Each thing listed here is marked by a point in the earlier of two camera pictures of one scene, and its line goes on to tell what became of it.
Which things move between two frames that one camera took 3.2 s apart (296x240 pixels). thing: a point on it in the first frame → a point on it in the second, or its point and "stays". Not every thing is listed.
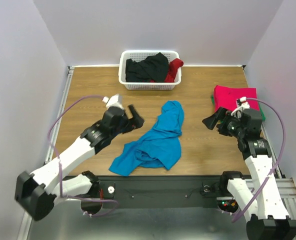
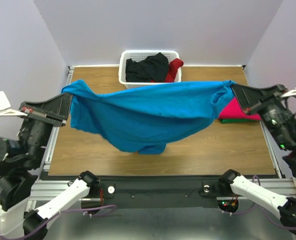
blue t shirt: [161, 147] → [146, 119]
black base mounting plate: [155, 192] stays
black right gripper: [220, 121] → [260, 100]
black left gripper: [136, 122] → [57, 108]
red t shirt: [174, 65] stays
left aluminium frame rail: [70, 70] stays
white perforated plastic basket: [138, 55] stays
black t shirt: [154, 68] stays
